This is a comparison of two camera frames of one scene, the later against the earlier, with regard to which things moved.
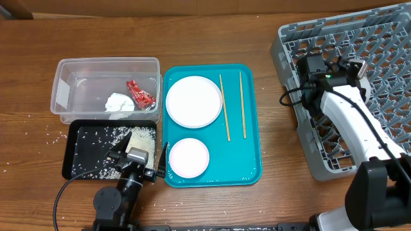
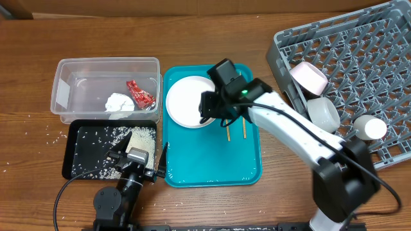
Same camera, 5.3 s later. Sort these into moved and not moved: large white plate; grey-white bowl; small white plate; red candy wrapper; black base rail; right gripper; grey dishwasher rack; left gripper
Moved: right gripper; grey-white bowl; small white plate
Not moved: red candy wrapper; large white plate; black base rail; left gripper; grey dishwasher rack
